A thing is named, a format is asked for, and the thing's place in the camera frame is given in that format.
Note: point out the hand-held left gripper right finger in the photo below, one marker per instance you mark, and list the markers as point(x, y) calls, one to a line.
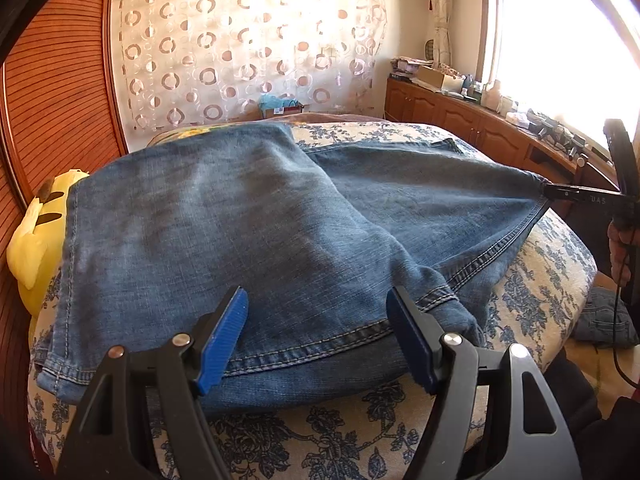
point(407, 340)

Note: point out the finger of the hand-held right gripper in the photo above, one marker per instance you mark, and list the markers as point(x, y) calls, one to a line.
point(580, 194)

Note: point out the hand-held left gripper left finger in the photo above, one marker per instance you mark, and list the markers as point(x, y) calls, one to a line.
point(222, 345)

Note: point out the blue denim pants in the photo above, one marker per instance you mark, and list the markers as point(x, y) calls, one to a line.
point(250, 235)

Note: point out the person's right hand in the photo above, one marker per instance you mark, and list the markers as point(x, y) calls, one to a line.
point(620, 255)

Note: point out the pile of dark tools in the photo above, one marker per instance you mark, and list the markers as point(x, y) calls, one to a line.
point(555, 130)

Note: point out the blue floral bedspread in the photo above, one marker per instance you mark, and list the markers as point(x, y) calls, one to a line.
point(540, 270)

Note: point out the folded denim cloth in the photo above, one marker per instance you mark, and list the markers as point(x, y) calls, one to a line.
point(600, 317)

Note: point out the wooden cabinet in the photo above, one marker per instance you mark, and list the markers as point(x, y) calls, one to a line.
point(450, 115)

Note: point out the bright window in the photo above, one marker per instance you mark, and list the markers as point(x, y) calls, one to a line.
point(550, 35)

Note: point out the open cardboard box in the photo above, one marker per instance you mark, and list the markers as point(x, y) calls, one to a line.
point(435, 77)

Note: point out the woven hand fan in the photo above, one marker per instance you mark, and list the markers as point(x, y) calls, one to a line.
point(431, 50)

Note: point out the yellow plush toy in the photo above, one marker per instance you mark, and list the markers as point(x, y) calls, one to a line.
point(35, 250)

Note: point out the stack of papers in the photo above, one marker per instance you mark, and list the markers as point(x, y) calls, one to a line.
point(407, 67)

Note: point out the person's dark clothing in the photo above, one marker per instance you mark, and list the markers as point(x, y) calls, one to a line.
point(600, 440)

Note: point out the beige window curtain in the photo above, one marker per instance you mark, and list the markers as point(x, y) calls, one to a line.
point(442, 10)

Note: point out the cardboard box with blue bag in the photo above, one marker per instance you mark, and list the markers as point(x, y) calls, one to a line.
point(280, 109)

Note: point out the wooden headboard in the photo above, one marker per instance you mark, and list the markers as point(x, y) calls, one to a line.
point(60, 85)

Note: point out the circle-patterned sheer curtain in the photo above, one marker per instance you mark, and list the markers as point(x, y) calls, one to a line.
point(250, 35)

